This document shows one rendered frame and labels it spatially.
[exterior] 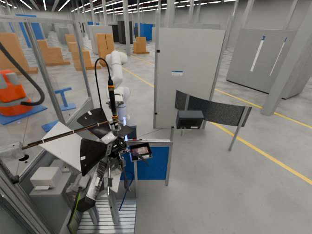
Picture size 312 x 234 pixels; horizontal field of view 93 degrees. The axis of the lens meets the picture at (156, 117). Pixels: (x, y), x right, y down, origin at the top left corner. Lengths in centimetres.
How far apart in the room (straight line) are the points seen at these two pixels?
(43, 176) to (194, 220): 170
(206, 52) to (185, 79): 57
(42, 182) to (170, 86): 238
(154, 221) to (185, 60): 250
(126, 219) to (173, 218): 58
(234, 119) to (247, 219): 144
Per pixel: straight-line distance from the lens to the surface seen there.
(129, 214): 215
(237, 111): 283
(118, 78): 139
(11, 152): 115
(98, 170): 119
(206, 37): 293
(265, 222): 261
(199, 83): 309
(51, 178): 151
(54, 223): 215
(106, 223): 216
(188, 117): 155
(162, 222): 219
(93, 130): 124
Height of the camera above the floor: 202
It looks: 32 degrees down
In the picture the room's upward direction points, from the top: 2 degrees clockwise
